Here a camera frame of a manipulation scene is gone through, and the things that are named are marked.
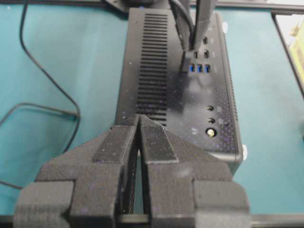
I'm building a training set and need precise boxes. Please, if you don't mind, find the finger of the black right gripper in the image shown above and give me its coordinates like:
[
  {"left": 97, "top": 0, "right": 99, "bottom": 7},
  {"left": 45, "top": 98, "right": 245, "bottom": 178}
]
[
  {"left": 191, "top": 0, "right": 217, "bottom": 50},
  {"left": 169, "top": 0, "right": 193, "bottom": 51}
]

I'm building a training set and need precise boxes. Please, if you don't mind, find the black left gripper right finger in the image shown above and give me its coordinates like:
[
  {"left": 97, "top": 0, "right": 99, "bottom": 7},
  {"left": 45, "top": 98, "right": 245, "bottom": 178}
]
[{"left": 139, "top": 115, "right": 251, "bottom": 228}]

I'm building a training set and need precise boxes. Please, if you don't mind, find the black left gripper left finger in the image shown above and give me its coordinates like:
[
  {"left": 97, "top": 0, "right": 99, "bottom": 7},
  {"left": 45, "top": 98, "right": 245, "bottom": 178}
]
[{"left": 14, "top": 115, "right": 139, "bottom": 228}]

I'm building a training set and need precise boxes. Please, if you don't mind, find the black USB cable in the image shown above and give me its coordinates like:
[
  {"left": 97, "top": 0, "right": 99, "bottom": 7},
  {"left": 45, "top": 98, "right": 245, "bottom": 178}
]
[{"left": 0, "top": 0, "right": 197, "bottom": 190}]

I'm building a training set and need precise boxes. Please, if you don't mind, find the black mini PC box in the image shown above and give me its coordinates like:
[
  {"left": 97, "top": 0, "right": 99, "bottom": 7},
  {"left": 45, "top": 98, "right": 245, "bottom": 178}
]
[{"left": 115, "top": 8, "right": 243, "bottom": 173}]

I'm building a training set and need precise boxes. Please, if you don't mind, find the black aluminium frame rail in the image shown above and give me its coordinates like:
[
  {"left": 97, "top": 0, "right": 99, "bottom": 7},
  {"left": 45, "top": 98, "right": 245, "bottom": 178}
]
[{"left": 0, "top": 0, "right": 304, "bottom": 96}]

